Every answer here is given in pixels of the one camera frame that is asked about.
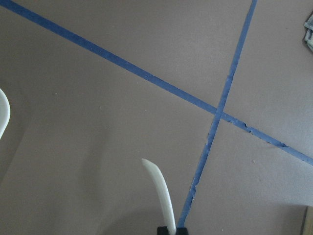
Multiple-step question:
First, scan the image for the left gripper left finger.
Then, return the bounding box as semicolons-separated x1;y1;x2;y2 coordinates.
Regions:
156;226;169;235

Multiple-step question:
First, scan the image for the beige bear tray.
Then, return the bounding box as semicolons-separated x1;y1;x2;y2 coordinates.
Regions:
0;89;11;138

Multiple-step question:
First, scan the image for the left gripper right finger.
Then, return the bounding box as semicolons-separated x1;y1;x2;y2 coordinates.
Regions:
176;227;188;235

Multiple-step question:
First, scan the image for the grey folded cloth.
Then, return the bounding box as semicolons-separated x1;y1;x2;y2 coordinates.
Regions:
304;14;313;51

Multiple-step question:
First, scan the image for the white ceramic spoon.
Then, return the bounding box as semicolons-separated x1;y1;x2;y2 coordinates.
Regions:
141;158;177;235

